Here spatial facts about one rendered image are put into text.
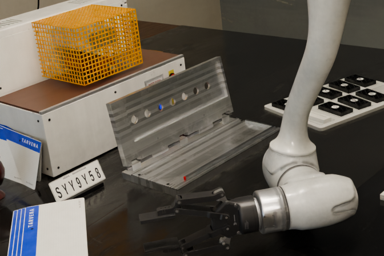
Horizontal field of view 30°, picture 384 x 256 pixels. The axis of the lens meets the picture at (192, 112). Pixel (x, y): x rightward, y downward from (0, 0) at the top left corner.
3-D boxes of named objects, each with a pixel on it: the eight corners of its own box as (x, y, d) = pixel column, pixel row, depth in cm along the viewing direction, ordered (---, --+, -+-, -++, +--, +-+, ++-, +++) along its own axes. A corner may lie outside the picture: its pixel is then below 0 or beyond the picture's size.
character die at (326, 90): (331, 99, 226) (331, 96, 225) (310, 93, 233) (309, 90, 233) (342, 95, 228) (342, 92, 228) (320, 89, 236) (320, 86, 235)
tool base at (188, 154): (178, 198, 177) (177, 184, 175) (122, 178, 190) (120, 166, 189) (283, 135, 206) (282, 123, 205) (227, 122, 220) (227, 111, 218)
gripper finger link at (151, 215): (175, 218, 141) (175, 215, 141) (140, 224, 140) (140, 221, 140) (173, 211, 144) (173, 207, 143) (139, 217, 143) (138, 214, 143)
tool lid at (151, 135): (110, 103, 183) (105, 103, 184) (128, 172, 187) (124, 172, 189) (220, 56, 212) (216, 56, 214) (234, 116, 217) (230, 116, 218)
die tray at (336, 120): (320, 131, 206) (320, 128, 205) (263, 108, 227) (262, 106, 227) (417, 95, 224) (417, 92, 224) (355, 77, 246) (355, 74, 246)
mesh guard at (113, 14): (84, 86, 200) (75, 28, 194) (41, 76, 213) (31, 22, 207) (143, 63, 215) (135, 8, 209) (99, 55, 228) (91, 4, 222)
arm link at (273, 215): (290, 238, 143) (262, 244, 143) (278, 217, 152) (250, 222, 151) (287, 198, 140) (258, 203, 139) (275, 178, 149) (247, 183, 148)
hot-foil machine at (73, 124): (54, 181, 194) (27, 45, 180) (-26, 151, 220) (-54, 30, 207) (230, 94, 244) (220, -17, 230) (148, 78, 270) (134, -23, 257)
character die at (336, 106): (341, 116, 212) (341, 112, 211) (318, 108, 220) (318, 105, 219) (353, 112, 214) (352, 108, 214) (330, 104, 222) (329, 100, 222)
